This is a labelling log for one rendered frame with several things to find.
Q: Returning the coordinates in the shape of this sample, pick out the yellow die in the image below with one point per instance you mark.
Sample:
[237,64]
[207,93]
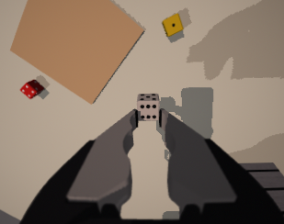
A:
[172,25]

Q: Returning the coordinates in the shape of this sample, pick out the white die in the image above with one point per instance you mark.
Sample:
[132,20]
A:
[148,106]

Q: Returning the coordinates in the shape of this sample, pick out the tan flat mat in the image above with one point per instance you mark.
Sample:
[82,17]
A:
[78,43]

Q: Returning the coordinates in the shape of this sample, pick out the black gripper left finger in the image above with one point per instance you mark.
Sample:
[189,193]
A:
[98,174]

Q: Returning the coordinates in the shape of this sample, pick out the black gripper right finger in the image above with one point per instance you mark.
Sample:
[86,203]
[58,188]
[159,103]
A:
[202,173]

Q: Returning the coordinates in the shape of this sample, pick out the red die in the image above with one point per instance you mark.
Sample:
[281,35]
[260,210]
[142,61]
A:
[31,89]

